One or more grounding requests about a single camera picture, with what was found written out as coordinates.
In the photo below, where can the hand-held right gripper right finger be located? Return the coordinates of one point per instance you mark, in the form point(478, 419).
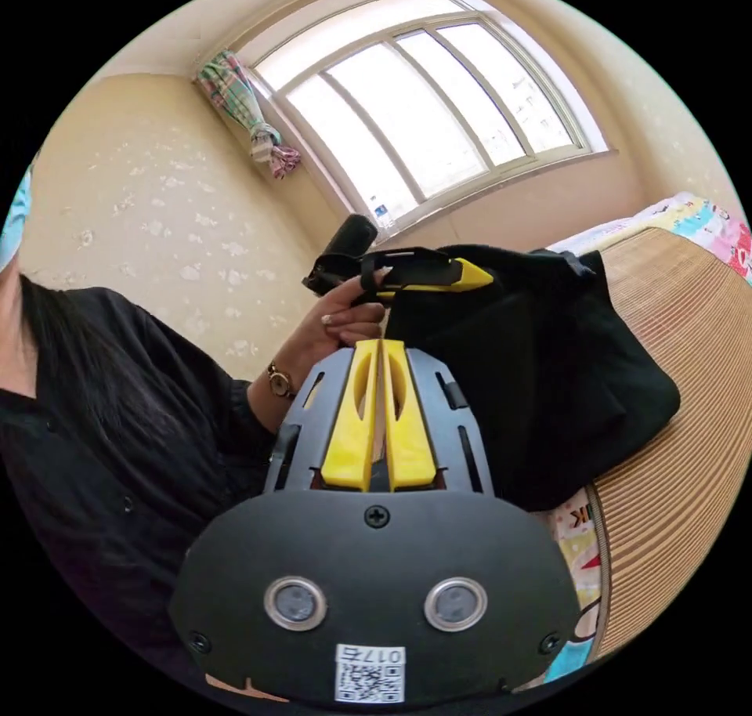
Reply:
point(408, 440)

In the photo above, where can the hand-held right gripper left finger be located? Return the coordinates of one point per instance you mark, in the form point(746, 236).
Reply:
point(352, 428)

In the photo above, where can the person's left hand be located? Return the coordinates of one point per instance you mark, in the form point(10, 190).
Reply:
point(338, 322)

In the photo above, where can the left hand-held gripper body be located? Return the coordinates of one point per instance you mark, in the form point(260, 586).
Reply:
point(411, 266)

